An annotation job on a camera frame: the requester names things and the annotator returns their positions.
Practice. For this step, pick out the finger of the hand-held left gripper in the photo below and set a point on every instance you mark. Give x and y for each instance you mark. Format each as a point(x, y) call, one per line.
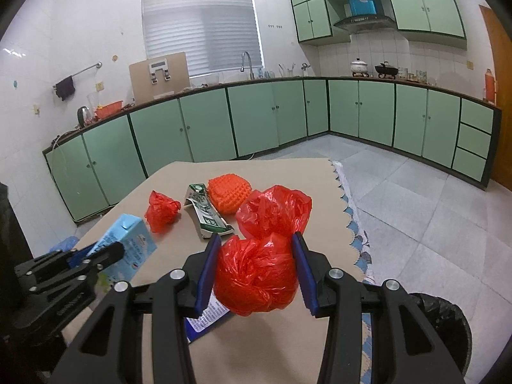
point(79, 256)
point(108, 254)

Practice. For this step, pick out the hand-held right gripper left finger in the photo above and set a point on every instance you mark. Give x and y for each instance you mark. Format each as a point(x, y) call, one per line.
point(208, 276)

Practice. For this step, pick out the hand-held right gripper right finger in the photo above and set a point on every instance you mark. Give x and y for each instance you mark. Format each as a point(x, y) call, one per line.
point(306, 276)

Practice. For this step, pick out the light blue drink carton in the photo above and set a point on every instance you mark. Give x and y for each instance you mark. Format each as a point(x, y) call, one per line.
point(128, 240)

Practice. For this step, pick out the blue snack packet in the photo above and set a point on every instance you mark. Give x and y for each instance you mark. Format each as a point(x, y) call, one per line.
point(212, 316)

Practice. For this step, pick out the green white milk carton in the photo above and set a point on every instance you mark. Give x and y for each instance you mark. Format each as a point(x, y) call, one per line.
point(202, 212)

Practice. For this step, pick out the small red plastic bag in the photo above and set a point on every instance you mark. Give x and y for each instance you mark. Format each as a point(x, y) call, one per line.
point(160, 212)

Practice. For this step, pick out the orange foam fruit net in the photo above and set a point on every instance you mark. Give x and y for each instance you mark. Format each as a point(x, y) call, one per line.
point(228, 192)

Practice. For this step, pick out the black trash bin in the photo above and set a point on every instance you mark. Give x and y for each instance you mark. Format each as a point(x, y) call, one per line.
point(444, 320)

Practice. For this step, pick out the blue patterned tablecloth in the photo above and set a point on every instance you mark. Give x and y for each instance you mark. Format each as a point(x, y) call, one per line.
point(360, 240)

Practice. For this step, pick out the black chair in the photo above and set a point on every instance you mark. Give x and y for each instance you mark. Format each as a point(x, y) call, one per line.
point(12, 248)

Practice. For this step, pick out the table with beige cloth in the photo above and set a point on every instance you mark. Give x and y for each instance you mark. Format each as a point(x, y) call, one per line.
point(280, 348)

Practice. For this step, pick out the steel electric kettle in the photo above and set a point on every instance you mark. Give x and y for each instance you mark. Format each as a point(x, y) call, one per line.
point(84, 116)

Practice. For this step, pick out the orange plastic basket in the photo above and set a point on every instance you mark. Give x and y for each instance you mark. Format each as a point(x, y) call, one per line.
point(108, 111)

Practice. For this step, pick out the clear plastic jug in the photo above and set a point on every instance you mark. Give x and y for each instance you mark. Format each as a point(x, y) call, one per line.
point(92, 100)

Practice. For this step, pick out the green base cabinet run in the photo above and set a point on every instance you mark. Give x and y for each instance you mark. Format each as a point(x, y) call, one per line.
point(256, 116)

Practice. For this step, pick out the dark towel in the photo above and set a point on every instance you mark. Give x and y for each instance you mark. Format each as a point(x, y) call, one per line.
point(64, 88)

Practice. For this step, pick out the cardboard box on counter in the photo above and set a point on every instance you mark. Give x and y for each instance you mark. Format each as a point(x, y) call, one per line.
point(138, 84)

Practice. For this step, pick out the small metal kettle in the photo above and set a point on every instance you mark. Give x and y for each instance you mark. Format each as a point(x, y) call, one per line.
point(305, 71)

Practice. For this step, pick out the utensil holder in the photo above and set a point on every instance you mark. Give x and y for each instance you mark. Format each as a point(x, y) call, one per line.
point(287, 71)

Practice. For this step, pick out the metal faucet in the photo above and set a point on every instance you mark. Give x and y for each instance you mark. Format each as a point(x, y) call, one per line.
point(251, 68)

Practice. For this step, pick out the white cooking pot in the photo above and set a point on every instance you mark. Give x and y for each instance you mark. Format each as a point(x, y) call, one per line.
point(360, 67)

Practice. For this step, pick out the black wok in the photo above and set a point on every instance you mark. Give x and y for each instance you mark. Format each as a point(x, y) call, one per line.
point(386, 70)

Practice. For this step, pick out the glass jar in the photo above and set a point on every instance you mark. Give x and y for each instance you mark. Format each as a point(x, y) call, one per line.
point(420, 76)

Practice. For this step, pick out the white window blind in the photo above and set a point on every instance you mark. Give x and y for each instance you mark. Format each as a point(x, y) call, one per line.
point(200, 28)

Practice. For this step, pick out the wooden door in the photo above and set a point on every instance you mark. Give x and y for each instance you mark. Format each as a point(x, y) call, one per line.
point(502, 128)

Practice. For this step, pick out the range hood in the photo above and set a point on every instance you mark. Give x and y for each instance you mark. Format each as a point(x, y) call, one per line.
point(364, 23)

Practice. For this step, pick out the red thermos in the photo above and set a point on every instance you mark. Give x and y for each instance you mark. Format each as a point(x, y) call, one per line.
point(489, 86)

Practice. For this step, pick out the metal towel rail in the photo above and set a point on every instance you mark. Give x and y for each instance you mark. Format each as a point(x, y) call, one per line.
point(84, 71)

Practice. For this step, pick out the green wall cabinet unit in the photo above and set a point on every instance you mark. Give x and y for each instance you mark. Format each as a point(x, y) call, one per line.
point(420, 8)

